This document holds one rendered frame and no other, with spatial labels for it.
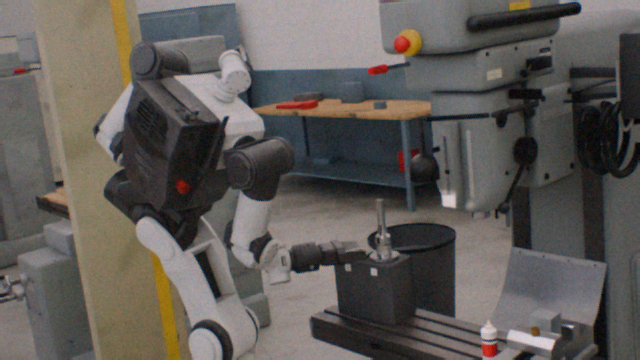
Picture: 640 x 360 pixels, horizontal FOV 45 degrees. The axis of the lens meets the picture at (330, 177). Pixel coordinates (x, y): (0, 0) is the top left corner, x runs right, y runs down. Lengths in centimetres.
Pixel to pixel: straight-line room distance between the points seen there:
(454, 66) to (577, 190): 65
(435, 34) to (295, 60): 712
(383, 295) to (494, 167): 62
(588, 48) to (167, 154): 118
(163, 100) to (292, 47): 701
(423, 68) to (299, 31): 686
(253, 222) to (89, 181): 141
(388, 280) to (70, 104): 151
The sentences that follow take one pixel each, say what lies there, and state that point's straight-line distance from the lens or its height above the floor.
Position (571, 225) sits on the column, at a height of 116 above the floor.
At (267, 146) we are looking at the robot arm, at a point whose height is 155.
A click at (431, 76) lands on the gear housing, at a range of 194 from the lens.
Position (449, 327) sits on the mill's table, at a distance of 237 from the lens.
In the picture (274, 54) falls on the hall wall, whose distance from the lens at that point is 915.
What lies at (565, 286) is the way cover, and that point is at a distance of 242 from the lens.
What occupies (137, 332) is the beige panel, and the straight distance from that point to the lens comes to 350.
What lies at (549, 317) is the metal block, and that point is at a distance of 206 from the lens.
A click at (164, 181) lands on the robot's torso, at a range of 194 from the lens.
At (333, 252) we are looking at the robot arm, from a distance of 231.
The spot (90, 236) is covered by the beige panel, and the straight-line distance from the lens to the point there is 330.
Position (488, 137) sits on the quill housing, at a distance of 194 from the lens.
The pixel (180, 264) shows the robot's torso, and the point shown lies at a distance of 214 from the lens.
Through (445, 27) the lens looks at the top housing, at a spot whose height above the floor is 179.
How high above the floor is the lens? 186
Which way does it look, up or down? 12 degrees down
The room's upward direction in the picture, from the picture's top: 6 degrees counter-clockwise
